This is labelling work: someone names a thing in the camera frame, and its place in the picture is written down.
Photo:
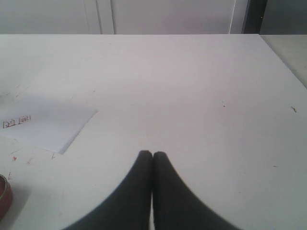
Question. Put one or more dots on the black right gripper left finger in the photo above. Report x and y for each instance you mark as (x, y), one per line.
(128, 207)

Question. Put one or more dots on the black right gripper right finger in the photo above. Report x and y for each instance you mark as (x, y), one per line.
(175, 206)

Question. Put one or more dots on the red ink paste tin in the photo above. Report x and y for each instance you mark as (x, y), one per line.
(6, 196)

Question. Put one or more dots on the white paper sheet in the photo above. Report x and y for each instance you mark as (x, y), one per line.
(44, 123)

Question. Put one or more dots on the grey adjacent table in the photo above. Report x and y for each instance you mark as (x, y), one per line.
(292, 50)

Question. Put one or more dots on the white cabinet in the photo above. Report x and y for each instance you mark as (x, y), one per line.
(122, 17)

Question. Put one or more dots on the dark vertical post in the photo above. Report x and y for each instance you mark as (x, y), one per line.
(254, 16)

